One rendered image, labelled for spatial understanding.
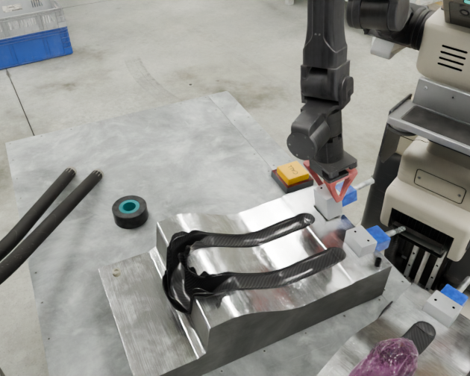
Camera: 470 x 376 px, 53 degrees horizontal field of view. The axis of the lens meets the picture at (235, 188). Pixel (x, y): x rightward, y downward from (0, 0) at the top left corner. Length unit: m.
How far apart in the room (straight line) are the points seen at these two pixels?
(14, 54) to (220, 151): 2.75
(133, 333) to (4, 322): 1.26
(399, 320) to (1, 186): 2.20
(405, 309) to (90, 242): 0.67
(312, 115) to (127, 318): 0.48
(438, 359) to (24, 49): 3.48
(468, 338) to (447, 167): 0.44
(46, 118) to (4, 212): 0.85
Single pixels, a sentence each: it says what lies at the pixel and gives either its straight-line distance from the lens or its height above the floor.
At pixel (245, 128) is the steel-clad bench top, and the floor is 0.80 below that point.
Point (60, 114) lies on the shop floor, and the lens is 3.18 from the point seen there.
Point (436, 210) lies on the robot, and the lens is 1.23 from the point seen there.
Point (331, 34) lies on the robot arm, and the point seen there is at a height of 1.27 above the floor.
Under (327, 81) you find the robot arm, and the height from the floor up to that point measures 1.20.
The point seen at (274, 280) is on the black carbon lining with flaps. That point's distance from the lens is 0.88.
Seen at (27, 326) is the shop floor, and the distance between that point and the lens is 2.03.
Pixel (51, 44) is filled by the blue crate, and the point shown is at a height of 0.11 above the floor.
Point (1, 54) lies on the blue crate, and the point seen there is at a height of 0.11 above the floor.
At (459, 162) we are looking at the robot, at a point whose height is 0.91.
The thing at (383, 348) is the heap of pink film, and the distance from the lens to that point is 0.81.
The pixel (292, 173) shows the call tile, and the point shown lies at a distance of 1.18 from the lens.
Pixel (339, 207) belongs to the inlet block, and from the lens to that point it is 0.99.
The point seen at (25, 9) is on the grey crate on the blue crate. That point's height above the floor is 0.26.
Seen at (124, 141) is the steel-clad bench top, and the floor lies 0.80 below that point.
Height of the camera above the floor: 1.57
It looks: 41 degrees down
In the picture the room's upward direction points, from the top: straight up
